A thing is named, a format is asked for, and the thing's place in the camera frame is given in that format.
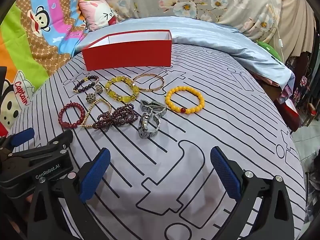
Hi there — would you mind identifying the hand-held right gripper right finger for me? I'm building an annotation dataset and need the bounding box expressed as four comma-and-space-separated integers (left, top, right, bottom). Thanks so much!
210, 146, 293, 240

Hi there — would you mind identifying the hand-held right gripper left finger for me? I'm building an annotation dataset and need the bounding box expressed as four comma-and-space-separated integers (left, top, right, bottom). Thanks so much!
26, 147, 112, 240

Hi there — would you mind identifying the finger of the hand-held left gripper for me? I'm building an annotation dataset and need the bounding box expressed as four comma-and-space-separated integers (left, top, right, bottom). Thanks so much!
0, 127, 35, 157
11, 130, 74, 165

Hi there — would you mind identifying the dark red bead bracelet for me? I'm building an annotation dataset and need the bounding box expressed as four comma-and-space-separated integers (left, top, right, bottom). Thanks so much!
58, 102, 86, 130

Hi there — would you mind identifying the orange bead bracelet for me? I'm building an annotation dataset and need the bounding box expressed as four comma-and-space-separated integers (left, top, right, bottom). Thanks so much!
165, 86, 205, 114

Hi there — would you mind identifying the yellow crystal bead bracelet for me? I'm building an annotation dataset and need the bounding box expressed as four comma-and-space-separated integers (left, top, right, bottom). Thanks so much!
105, 77, 140, 102

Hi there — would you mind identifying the red cardboard box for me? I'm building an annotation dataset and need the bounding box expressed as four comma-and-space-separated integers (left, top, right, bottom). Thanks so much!
82, 29, 173, 71

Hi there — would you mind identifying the silver metal wristwatch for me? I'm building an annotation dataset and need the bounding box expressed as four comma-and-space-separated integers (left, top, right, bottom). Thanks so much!
140, 99, 167, 117
138, 112, 162, 139

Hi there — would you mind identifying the red container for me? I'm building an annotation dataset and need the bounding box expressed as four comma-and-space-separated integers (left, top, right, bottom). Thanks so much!
275, 97, 300, 130

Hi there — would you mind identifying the colourful cartoon monkey blanket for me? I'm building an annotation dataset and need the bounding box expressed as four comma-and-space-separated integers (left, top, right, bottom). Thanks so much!
0, 0, 95, 130

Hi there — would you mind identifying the rose gold bangle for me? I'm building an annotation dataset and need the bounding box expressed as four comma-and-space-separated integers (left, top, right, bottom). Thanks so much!
132, 73, 164, 92

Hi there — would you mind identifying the light blue quilt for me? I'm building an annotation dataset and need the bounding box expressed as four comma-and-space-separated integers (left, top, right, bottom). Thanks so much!
110, 16, 293, 90

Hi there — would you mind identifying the pink cartoon rabbit pillow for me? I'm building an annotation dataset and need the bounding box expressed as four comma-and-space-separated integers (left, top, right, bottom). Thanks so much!
78, 0, 120, 32

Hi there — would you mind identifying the beige curtain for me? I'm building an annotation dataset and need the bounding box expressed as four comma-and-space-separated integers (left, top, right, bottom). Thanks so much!
269, 0, 318, 63

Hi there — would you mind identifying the grey floral quilt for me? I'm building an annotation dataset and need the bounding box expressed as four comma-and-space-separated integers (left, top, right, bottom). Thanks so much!
90, 0, 283, 43

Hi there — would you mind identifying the garnet multi-wrap bead bracelet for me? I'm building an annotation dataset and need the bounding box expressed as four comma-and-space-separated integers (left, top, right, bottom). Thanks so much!
94, 106, 139, 130

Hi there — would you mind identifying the purple and gold bead bracelet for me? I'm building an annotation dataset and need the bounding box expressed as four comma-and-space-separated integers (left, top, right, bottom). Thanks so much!
73, 75, 100, 93

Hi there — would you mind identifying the white cable with switch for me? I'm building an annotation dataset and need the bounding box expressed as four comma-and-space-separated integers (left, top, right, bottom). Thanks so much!
265, 0, 285, 60

